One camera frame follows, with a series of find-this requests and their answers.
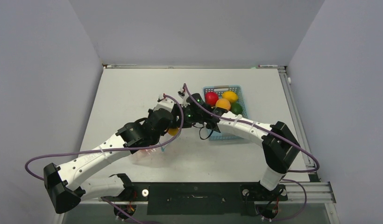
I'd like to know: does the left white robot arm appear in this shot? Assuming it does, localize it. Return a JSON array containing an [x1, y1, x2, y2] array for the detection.
[[43, 106, 185, 214]]

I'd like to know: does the red apple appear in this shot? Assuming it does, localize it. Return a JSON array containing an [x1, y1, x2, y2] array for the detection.
[[205, 92, 219, 107]]

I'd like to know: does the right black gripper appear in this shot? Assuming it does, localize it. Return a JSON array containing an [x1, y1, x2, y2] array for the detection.
[[167, 104, 202, 129]]

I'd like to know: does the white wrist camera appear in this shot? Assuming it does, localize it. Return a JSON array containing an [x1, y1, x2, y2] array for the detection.
[[153, 94, 176, 115], [177, 89, 190, 108]]

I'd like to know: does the yellow lemon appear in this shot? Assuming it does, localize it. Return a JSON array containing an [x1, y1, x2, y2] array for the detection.
[[221, 91, 239, 104]]

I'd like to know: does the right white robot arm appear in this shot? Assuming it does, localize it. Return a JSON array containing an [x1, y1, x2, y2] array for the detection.
[[178, 90, 300, 200]]

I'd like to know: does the clear zip top bag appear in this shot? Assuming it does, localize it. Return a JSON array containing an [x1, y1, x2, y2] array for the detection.
[[130, 143, 170, 164]]

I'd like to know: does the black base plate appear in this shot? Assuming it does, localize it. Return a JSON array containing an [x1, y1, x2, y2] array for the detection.
[[126, 182, 266, 216]]

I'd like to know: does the yellow banana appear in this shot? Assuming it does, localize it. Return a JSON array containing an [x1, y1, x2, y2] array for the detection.
[[167, 127, 179, 136]]

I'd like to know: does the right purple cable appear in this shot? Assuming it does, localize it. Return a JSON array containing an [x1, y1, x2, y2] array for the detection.
[[183, 83, 320, 174]]

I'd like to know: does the peach fruit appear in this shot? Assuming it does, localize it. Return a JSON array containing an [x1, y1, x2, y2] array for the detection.
[[215, 98, 231, 111]]

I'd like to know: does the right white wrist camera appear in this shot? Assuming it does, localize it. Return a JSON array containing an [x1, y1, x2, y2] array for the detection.
[[177, 89, 190, 108]]

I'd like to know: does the green lime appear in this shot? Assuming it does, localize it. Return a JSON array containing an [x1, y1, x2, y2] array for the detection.
[[230, 102, 243, 115]]

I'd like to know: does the blue plastic basket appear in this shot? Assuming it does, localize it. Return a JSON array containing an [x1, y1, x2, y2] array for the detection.
[[203, 85, 248, 141]]

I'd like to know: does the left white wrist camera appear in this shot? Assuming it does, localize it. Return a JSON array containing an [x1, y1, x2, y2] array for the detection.
[[153, 94, 176, 115]]

